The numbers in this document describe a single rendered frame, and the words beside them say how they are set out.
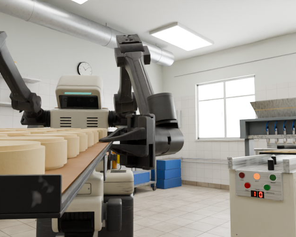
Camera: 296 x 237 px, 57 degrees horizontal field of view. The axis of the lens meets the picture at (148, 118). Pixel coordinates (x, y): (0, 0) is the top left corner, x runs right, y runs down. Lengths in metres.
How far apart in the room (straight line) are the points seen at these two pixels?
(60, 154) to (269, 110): 2.23
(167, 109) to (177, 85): 6.29
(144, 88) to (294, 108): 1.72
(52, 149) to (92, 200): 1.15
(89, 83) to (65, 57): 4.08
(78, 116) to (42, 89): 3.71
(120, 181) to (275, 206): 0.83
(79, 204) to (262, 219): 0.95
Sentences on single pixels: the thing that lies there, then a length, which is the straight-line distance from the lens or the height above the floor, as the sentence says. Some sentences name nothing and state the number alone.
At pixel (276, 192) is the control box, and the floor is 0.74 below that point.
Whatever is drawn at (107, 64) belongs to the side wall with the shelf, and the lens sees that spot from 5.94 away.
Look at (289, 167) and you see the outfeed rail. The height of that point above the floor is 0.87.
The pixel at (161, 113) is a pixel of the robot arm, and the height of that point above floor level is 1.05.
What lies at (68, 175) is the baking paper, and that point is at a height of 0.97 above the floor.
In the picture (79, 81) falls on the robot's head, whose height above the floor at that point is 1.27.
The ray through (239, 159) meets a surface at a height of 0.89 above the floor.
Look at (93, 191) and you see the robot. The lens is 1.36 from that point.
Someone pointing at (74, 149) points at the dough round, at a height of 0.99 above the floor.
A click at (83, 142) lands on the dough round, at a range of 0.30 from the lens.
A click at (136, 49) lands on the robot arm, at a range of 0.91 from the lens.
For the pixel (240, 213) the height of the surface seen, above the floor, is 0.60.
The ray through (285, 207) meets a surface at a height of 0.67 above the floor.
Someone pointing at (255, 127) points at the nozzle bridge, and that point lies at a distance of 2.42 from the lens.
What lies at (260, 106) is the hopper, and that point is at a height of 1.27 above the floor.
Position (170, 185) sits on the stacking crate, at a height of 0.06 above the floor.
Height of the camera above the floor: 0.99
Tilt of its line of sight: 5 degrees up
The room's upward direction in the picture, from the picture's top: straight up
